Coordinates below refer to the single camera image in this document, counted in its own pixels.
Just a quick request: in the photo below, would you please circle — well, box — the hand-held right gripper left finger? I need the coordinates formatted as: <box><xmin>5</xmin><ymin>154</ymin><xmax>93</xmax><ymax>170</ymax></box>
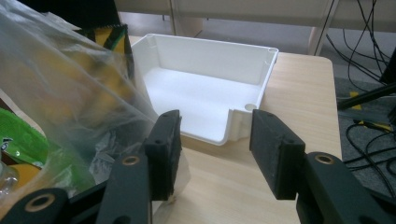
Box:
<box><xmin>143</xmin><ymin>109</ymin><xmax>183</xmax><ymax>202</ymax></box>

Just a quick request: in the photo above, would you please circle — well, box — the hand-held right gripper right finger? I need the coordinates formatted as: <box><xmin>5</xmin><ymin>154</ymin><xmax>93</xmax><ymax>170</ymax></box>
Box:
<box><xmin>248</xmin><ymin>108</ymin><xmax>307</xmax><ymax>201</ymax></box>

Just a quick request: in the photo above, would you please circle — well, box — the white plastic bin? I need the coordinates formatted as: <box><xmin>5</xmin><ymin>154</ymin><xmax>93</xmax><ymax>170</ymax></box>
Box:
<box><xmin>130</xmin><ymin>33</ymin><xmax>279</xmax><ymax>147</ymax></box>

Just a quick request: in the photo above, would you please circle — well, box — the clear plastic bag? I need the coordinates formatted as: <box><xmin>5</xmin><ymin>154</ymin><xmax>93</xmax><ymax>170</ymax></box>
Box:
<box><xmin>0</xmin><ymin>0</ymin><xmax>191</xmax><ymax>220</ymax></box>

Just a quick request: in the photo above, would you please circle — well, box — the green snack packet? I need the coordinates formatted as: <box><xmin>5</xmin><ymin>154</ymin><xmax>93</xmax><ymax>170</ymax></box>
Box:
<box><xmin>0</xmin><ymin>106</ymin><xmax>94</xmax><ymax>194</ymax></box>

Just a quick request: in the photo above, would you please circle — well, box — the black metal stand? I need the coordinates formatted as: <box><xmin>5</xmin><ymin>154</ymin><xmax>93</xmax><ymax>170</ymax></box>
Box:
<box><xmin>336</xmin><ymin>46</ymin><xmax>396</xmax><ymax>110</ymax></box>

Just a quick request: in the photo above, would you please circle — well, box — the light wooden desk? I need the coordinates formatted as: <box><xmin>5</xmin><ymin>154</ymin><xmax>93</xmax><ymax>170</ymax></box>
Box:
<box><xmin>114</xmin><ymin>0</ymin><xmax>396</xmax><ymax>57</ymax></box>

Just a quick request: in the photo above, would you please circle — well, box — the black curtain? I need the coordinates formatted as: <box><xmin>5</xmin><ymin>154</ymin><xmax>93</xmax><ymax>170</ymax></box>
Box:
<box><xmin>18</xmin><ymin>0</ymin><xmax>121</xmax><ymax>30</ymax></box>

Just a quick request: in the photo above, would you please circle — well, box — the bundle of black cables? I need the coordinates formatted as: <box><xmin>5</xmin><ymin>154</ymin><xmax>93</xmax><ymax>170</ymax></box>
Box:
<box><xmin>325</xmin><ymin>0</ymin><xmax>396</xmax><ymax>200</ymax></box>

